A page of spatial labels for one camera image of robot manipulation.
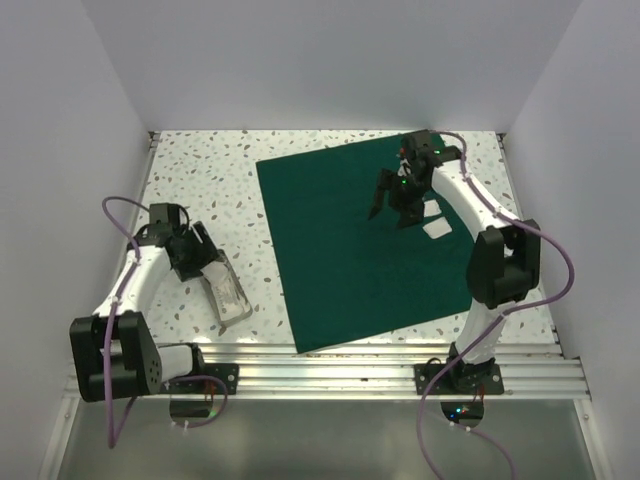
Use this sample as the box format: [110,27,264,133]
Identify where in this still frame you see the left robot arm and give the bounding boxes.
[69,203,231,402]

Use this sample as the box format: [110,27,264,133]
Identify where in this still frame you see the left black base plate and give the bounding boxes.
[161,363,240,396]

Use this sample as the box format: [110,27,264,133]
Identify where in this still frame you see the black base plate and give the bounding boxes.
[161,363,240,396]
[413,349,505,396]

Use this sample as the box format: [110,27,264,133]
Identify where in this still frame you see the white suture packet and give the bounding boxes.
[215,285,248,321]

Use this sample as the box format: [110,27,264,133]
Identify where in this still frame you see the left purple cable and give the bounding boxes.
[102,195,229,449]

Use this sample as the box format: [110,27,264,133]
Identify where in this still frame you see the green surgical cloth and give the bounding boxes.
[256,135,473,353]

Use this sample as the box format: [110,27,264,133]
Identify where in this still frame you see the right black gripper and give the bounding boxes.
[371,168,431,231]

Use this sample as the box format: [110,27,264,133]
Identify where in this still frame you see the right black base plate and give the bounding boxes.
[413,349,505,396]

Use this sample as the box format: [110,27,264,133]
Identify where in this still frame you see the aluminium rail frame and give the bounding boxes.
[59,130,596,401]

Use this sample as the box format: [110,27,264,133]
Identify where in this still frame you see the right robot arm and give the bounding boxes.
[369,130,541,395]

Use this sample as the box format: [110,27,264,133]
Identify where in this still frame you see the white gauze pad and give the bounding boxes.
[201,262,232,289]
[423,217,452,239]
[423,200,442,218]

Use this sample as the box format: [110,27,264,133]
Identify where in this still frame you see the steel instrument tray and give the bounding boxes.
[201,249,253,327]

